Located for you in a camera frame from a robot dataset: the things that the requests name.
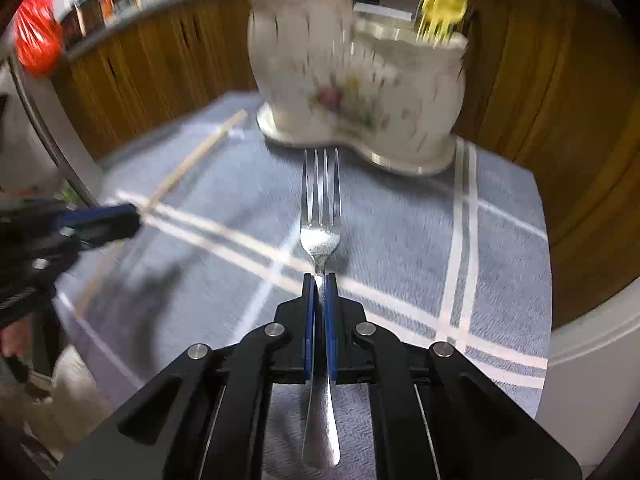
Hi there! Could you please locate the silver fork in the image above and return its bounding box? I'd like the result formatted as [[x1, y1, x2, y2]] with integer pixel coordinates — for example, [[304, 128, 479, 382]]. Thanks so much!
[[299, 148, 342, 470]]

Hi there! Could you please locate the yellow green plastic spoon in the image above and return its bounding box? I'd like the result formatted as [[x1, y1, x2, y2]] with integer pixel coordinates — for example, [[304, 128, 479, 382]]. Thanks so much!
[[414, 0, 439, 41]]

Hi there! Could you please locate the person's left hand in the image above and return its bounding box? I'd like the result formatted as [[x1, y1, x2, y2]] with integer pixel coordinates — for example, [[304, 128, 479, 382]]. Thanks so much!
[[1, 315, 32, 360]]

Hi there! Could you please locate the wooden chopstick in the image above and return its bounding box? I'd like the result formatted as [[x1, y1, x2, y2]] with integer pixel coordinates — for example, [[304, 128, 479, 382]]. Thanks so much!
[[74, 108, 250, 319]]

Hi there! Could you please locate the red plastic bag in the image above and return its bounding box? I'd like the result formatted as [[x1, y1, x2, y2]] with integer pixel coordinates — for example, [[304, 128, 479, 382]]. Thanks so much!
[[13, 0, 63, 78]]

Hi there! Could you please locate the cream ceramic utensil holder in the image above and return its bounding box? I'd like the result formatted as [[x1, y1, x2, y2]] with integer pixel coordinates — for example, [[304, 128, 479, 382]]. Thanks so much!
[[247, 0, 468, 176]]

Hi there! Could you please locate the wooden cabinet door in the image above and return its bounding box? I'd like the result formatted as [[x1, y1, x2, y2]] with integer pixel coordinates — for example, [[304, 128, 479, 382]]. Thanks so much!
[[457, 0, 639, 326]]

